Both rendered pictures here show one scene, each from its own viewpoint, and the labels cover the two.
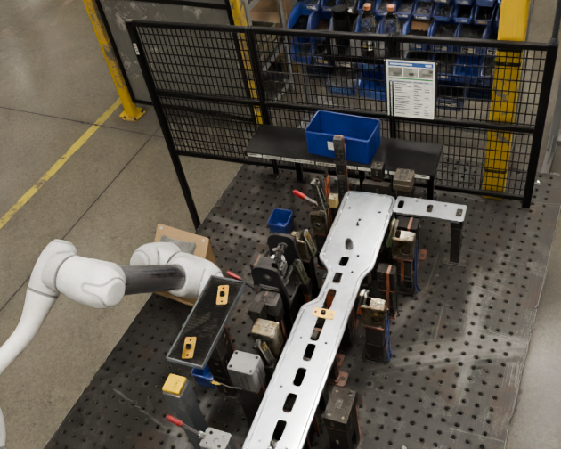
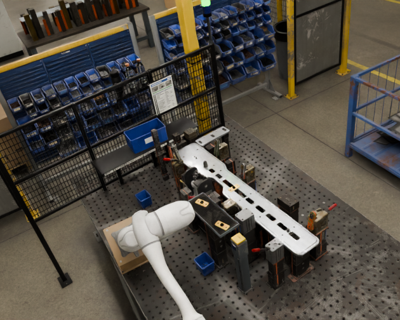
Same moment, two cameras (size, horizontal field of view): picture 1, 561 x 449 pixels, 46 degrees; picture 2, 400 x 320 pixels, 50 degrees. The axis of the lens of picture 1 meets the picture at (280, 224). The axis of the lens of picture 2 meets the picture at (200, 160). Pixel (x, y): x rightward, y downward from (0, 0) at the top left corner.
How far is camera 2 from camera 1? 190 cm
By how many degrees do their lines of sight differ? 42
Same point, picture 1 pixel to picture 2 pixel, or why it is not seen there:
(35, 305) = (158, 249)
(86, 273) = (175, 206)
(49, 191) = not seen: outside the picture
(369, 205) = (190, 150)
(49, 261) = (147, 221)
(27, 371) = not seen: outside the picture
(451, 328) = (259, 174)
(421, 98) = (169, 96)
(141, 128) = not seen: outside the picture
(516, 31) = (195, 45)
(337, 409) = (289, 200)
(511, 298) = (261, 152)
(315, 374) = (263, 203)
